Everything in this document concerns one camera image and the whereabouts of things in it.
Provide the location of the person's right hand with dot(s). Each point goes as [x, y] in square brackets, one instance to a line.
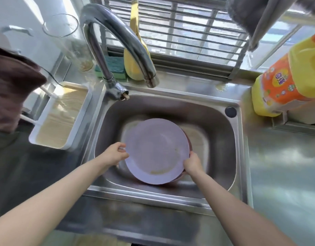
[192, 164]

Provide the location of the person's left hand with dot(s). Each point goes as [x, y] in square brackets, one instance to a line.
[112, 154]

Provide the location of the person's left thumb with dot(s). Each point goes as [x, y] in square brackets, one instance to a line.
[120, 145]

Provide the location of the person's right fingers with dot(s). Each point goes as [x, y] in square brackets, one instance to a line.
[190, 158]

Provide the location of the pink round plate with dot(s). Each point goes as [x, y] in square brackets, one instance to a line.
[186, 148]

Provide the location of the lavender round plate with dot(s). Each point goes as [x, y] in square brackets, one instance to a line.
[157, 150]

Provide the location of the person's right forearm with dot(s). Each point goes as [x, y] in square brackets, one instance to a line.
[233, 210]

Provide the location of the person's left forearm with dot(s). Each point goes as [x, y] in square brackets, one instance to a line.
[48, 199]

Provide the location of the stainless steel sink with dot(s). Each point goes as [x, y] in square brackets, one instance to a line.
[167, 140]

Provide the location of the black sink hole plug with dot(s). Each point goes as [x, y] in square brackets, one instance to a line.
[230, 111]

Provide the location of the white tray with wooden board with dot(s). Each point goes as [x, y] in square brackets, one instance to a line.
[61, 115]

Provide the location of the green dish sponge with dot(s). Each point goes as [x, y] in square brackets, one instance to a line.
[111, 67]

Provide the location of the yellow hanging cloth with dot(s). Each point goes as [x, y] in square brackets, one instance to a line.
[133, 48]

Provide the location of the chrome curved faucet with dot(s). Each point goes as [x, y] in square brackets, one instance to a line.
[116, 46]

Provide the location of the clear glass jar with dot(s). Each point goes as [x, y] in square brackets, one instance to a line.
[67, 40]

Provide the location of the brown towel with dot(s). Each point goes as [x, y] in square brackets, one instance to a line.
[11, 92]

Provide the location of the yellow detergent bottle orange label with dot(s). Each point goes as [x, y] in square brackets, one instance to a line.
[285, 81]

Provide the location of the metal window grille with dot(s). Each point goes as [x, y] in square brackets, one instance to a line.
[178, 30]

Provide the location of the grey hanging towel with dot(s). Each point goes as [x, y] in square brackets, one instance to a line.
[257, 17]

